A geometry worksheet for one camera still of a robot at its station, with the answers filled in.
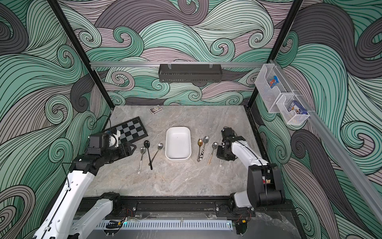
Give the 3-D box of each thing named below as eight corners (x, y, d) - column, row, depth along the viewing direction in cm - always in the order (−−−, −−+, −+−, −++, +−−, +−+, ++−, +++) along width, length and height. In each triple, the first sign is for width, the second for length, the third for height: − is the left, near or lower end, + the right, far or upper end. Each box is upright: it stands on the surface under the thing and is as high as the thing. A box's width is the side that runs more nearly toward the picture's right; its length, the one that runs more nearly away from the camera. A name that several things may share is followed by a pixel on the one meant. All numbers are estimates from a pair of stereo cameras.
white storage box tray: (164, 163, 91) (162, 158, 87) (167, 131, 107) (166, 126, 102) (191, 163, 91) (191, 158, 87) (191, 131, 107) (191, 126, 102)
